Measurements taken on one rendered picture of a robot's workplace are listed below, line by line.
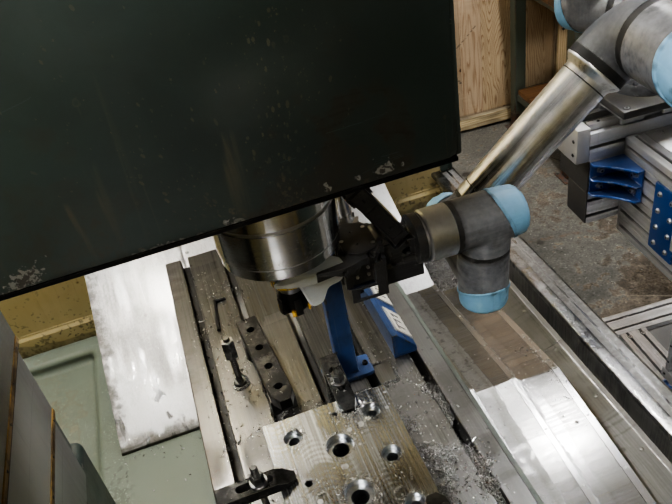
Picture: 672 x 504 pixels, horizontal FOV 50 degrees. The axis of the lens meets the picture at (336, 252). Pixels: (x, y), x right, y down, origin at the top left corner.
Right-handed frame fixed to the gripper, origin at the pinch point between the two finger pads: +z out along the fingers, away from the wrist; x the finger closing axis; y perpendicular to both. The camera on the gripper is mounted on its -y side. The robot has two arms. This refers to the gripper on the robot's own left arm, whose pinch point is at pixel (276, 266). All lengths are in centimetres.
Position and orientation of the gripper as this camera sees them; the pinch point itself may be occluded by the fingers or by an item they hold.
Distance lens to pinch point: 93.5
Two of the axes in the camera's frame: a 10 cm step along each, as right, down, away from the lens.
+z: -9.4, 2.8, -1.7
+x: -3.0, -5.4, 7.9
